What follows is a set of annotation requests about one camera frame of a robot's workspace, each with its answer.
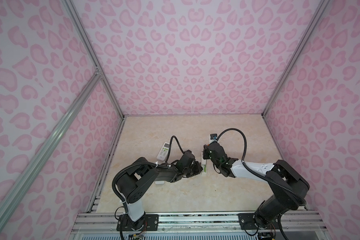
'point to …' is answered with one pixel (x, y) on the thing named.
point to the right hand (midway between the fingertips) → (205, 145)
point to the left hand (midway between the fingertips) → (205, 167)
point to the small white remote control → (159, 182)
